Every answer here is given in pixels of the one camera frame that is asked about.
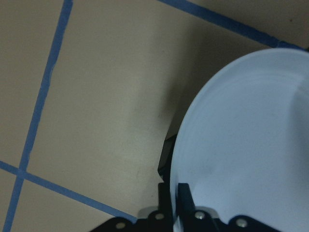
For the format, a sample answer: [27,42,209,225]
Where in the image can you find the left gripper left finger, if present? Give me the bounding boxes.
[158,183,173,219]

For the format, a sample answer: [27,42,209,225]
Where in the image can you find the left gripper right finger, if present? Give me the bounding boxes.
[178,183,196,218]

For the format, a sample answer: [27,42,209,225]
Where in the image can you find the blue plate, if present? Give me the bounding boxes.
[170,48,309,232]

